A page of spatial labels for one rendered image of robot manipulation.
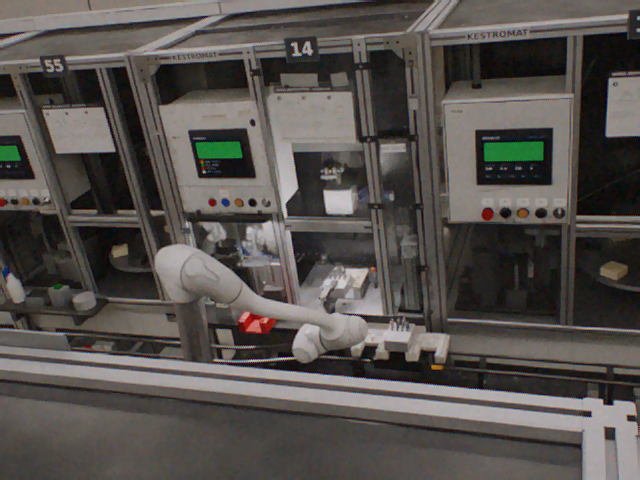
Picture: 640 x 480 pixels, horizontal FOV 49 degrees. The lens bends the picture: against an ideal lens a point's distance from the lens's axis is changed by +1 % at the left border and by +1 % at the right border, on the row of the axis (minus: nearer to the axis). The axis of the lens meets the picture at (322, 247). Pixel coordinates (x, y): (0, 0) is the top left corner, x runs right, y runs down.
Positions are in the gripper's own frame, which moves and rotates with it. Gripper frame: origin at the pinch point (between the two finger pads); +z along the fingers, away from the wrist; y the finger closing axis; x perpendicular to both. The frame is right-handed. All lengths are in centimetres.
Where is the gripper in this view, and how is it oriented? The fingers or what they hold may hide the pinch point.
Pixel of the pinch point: (334, 290)
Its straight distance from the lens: 288.0
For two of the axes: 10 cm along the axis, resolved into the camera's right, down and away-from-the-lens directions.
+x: -9.4, -0.3, 3.3
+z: 3.0, -5.3, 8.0
